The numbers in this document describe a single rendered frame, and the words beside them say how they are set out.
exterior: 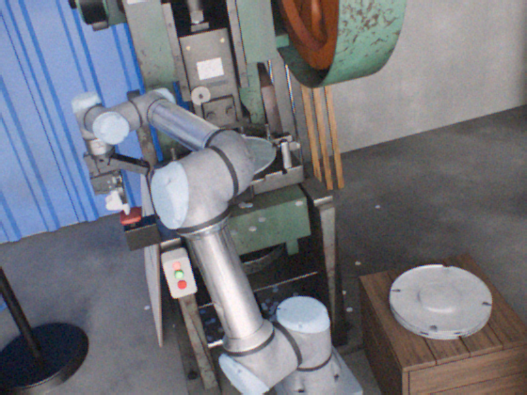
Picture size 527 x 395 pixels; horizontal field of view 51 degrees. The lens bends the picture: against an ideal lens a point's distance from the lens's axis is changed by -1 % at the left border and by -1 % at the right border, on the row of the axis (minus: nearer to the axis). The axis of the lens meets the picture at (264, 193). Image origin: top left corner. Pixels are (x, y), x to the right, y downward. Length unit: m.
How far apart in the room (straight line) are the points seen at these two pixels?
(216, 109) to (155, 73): 0.21
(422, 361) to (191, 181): 0.86
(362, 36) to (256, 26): 0.32
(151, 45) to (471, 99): 2.49
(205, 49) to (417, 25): 1.89
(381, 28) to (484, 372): 0.98
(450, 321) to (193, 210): 0.89
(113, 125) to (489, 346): 1.14
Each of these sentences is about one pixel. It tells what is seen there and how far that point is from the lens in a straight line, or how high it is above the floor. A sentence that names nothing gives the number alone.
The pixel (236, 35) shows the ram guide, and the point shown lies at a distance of 1.62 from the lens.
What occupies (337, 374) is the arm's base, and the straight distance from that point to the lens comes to 1.41.
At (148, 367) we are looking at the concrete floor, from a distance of 2.22.
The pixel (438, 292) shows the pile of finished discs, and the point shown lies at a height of 0.38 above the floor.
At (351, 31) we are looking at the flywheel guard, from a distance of 1.45.
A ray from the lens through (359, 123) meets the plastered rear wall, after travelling 3.34.
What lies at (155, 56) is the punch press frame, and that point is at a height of 1.14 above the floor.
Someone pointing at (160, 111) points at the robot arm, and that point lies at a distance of 1.37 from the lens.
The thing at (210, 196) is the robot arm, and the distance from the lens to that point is 1.07.
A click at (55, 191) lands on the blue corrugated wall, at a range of 3.13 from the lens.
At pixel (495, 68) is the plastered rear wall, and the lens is 3.71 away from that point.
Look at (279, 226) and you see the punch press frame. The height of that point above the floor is 0.57.
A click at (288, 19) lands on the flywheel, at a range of 1.97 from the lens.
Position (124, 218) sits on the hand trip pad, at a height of 0.74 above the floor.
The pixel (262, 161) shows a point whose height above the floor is 0.78.
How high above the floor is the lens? 1.54
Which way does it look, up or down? 30 degrees down
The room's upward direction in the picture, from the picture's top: 10 degrees counter-clockwise
